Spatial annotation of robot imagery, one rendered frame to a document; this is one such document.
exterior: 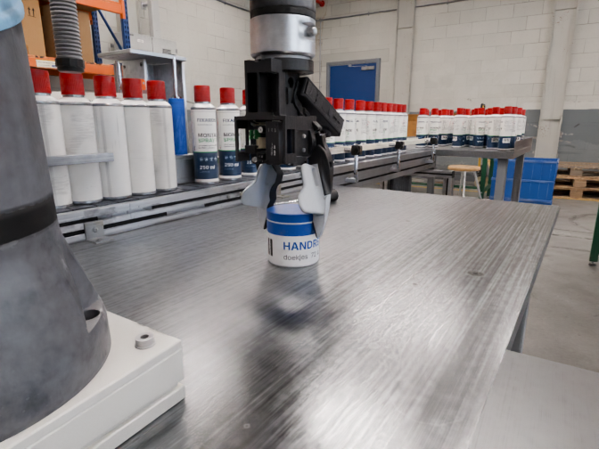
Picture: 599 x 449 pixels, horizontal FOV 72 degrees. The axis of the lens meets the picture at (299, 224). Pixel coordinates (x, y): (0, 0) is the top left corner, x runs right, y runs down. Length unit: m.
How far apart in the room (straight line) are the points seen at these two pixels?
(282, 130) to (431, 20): 7.81
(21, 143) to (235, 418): 0.20
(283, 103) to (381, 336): 0.27
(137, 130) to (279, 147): 0.39
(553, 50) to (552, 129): 1.17
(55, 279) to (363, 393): 0.20
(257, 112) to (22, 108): 0.28
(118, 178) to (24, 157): 0.54
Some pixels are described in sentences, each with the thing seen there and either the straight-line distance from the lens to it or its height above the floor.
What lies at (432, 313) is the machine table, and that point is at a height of 0.83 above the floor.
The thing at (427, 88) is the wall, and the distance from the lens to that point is 8.09.
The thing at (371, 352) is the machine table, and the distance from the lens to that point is 0.36.
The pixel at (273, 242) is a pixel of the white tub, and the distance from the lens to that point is 0.53.
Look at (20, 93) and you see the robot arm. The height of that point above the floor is 1.02.
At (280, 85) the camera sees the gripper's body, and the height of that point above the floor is 1.05.
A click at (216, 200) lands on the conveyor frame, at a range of 0.89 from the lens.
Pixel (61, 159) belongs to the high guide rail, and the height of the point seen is 0.96.
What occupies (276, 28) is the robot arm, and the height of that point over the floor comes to 1.11.
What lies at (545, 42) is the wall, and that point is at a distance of 7.88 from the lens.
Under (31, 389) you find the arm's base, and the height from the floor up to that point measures 0.89.
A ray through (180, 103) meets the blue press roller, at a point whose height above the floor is 1.05.
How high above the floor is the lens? 1.01
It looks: 14 degrees down
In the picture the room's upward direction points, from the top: straight up
